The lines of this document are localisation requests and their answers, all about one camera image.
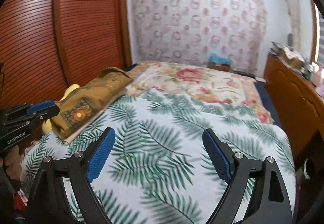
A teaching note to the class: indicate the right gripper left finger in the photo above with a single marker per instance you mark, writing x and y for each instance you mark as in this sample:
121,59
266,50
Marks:
48,202

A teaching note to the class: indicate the mustard gold patterned garment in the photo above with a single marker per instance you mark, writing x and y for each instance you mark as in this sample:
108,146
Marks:
110,78

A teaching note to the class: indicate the person's left hand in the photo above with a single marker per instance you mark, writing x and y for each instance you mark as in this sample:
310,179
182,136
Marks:
12,161

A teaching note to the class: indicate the grey striped window blind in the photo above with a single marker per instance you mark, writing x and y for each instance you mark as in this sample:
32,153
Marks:
319,54

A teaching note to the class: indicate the white green leaf blanket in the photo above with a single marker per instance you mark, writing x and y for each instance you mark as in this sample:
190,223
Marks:
158,170

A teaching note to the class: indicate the navy blue mattress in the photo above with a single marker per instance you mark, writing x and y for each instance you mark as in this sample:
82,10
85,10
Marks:
267,103

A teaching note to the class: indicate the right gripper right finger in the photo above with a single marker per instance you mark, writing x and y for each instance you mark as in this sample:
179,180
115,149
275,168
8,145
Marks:
269,201

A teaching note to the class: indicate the floral pink cream quilt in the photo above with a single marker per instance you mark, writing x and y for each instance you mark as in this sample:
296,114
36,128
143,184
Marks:
202,84

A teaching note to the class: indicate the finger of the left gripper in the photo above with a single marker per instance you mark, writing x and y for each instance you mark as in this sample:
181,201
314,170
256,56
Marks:
43,116
43,107

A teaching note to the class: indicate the pink container on cabinet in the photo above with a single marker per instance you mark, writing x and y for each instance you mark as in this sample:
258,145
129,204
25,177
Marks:
316,78

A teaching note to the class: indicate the box with blue cloth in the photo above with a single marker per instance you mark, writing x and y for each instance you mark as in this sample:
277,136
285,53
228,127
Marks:
219,63

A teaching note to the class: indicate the beige folded garment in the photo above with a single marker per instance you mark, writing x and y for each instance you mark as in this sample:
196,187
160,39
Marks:
83,107

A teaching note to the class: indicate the cardboard box on cabinet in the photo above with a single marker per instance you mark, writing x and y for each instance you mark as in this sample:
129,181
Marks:
291,57

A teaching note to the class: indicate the wooden sideboard cabinet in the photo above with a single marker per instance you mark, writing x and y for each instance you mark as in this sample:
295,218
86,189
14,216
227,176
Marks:
299,107

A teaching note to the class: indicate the pink circle patterned curtain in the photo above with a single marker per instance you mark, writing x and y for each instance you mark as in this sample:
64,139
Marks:
191,31

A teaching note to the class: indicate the brown louvered wardrobe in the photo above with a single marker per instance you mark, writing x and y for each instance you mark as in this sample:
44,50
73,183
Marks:
48,45

